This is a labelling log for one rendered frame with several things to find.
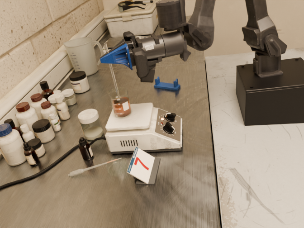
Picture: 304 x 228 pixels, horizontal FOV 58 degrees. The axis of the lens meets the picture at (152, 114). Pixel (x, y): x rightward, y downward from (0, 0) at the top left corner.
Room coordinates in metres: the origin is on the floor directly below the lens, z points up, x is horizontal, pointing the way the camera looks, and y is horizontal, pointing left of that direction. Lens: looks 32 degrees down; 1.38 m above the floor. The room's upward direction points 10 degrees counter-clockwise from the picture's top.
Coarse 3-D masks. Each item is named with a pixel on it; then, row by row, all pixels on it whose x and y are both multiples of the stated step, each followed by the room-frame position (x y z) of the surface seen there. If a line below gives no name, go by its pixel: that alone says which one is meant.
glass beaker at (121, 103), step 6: (108, 90) 0.68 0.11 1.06; (114, 90) 0.68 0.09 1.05; (120, 90) 0.69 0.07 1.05; (126, 90) 0.67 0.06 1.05; (114, 96) 0.64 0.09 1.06; (120, 96) 0.64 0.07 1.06; (126, 96) 0.65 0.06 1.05; (114, 102) 0.64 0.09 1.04; (120, 102) 0.64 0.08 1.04; (126, 102) 0.64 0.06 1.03; (114, 108) 0.64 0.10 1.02; (120, 108) 0.64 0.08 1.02; (126, 108) 0.64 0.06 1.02; (114, 114) 0.65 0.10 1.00; (120, 114) 0.64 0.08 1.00; (126, 114) 0.64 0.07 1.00
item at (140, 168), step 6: (138, 150) 0.56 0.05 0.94; (138, 156) 0.54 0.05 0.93; (144, 156) 0.55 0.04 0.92; (150, 156) 0.55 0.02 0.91; (138, 162) 0.52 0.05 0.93; (144, 162) 0.53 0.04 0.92; (150, 162) 0.53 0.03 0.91; (132, 168) 0.49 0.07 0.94; (138, 168) 0.50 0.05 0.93; (144, 168) 0.51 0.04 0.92; (138, 174) 0.48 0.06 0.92; (144, 174) 0.49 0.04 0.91
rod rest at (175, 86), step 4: (156, 80) 0.96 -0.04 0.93; (176, 80) 0.93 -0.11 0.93; (156, 84) 0.96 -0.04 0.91; (160, 84) 0.97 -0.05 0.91; (164, 84) 0.96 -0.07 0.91; (168, 84) 0.95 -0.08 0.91; (172, 84) 0.95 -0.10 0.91; (176, 84) 0.93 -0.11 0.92; (160, 88) 0.95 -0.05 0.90; (164, 88) 0.94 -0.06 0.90; (168, 88) 0.93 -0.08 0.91; (172, 88) 0.92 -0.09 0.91; (176, 88) 0.91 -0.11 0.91
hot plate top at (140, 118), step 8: (136, 104) 0.70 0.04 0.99; (144, 104) 0.69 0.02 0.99; (152, 104) 0.69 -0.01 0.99; (112, 112) 0.68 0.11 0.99; (136, 112) 0.66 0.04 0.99; (144, 112) 0.65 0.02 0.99; (112, 120) 0.64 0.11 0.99; (120, 120) 0.63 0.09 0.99; (128, 120) 0.62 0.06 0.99; (136, 120) 0.62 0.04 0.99; (144, 120) 0.61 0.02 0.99; (112, 128) 0.60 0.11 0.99; (120, 128) 0.60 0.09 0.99; (128, 128) 0.59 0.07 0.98; (136, 128) 0.59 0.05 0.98; (144, 128) 0.59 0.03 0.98
